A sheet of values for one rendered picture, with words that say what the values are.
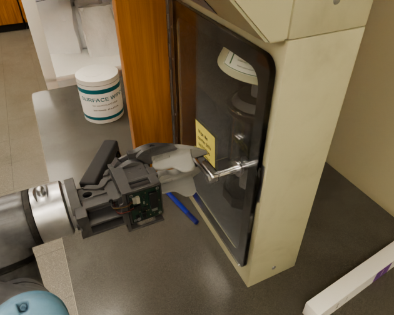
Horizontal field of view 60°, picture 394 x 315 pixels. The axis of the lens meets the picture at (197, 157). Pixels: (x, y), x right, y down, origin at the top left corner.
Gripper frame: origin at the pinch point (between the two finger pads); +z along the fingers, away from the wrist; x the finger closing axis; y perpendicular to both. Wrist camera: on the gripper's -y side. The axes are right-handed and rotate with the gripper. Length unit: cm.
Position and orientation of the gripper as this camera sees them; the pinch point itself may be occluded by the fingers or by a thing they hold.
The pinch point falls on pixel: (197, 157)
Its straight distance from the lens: 55.0
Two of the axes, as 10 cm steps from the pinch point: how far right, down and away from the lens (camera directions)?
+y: 4.3, 5.2, -7.3
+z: 9.0, -2.7, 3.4
